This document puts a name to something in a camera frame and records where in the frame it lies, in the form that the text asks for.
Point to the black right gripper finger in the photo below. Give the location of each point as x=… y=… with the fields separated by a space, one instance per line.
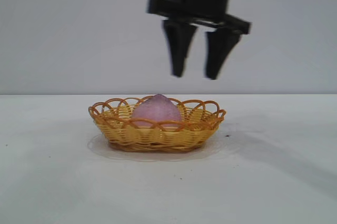
x=217 y=55
x=179 y=47

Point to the pink peach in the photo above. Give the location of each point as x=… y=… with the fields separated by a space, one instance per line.
x=156 y=112

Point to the yellow woven plastic basket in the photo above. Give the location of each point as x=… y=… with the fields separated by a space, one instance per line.
x=158 y=134

